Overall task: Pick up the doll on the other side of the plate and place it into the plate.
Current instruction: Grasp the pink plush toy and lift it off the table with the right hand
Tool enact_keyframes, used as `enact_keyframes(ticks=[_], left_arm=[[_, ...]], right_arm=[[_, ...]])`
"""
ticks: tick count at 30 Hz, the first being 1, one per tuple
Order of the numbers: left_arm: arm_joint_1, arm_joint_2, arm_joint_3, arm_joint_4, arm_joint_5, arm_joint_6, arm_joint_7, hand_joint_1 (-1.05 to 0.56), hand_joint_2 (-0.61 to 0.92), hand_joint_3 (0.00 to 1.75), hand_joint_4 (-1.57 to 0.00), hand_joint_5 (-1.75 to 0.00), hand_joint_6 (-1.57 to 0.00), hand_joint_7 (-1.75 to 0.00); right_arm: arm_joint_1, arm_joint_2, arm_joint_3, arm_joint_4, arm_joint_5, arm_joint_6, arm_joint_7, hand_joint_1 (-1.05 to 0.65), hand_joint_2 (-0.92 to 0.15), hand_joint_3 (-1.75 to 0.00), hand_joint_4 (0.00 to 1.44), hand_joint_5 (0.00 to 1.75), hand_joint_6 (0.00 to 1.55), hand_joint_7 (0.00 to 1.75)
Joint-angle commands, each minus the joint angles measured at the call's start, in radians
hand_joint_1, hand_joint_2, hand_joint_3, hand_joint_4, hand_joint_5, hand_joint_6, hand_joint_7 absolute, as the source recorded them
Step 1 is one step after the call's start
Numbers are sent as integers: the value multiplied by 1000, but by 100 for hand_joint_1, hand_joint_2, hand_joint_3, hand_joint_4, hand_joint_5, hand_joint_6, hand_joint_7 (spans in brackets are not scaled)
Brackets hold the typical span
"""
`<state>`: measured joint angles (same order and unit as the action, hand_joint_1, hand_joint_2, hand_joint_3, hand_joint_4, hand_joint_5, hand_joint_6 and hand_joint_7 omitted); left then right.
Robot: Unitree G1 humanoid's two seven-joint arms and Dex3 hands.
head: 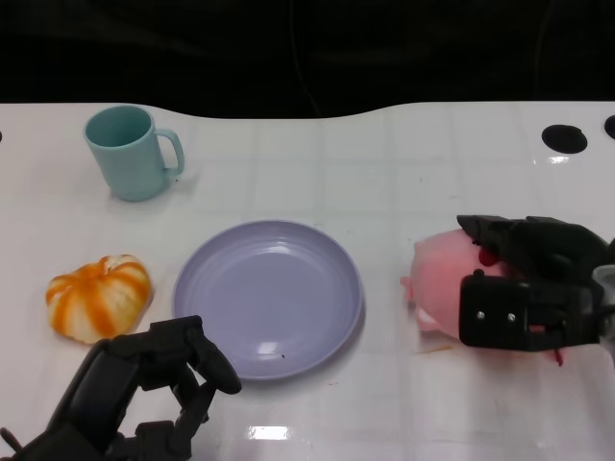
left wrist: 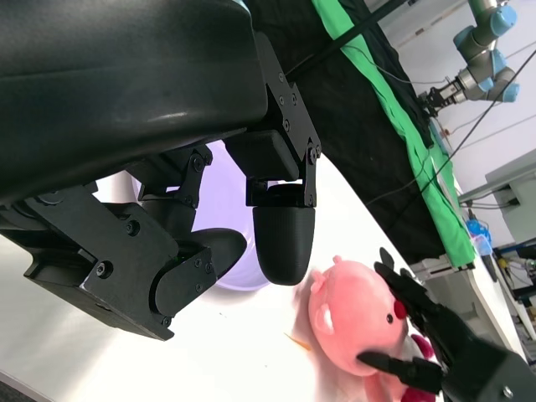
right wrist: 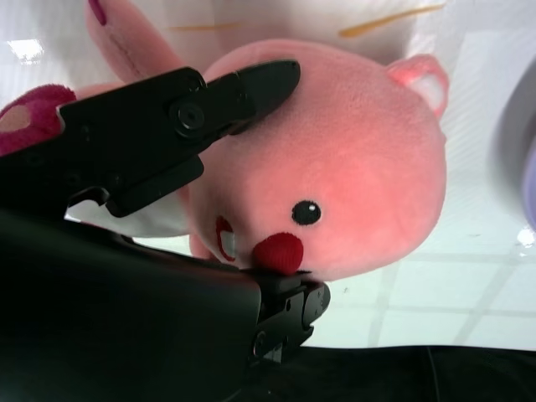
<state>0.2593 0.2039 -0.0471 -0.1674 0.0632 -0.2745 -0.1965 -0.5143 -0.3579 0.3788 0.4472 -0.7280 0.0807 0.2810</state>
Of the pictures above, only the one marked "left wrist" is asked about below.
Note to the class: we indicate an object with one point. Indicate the grey background robot gripper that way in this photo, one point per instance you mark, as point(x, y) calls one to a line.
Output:
point(439, 95)

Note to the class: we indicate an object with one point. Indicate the pink plush doll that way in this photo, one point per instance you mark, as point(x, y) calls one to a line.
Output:
point(347, 310)

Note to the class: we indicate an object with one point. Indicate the blue grey background robot arm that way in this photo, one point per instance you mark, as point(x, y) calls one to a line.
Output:
point(490, 46)

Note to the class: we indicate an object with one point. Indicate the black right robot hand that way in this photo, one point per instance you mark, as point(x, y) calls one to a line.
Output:
point(481, 368)

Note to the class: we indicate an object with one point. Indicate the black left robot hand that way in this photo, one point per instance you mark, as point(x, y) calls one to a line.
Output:
point(125, 84)

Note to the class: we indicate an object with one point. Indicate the black backdrop cloth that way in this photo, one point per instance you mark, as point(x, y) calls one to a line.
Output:
point(356, 134)

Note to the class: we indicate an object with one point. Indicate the green cloth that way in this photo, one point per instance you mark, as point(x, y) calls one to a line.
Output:
point(435, 197)

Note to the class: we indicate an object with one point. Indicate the black slanted rod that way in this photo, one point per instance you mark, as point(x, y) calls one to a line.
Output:
point(335, 44)

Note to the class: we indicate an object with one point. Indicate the grey cabinet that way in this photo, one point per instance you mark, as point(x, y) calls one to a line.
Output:
point(511, 192)

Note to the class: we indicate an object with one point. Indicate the black round table grommet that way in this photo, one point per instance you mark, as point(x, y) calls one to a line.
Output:
point(386, 255)

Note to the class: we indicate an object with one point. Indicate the small orange scrap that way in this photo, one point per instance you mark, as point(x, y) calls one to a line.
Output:
point(298, 341)

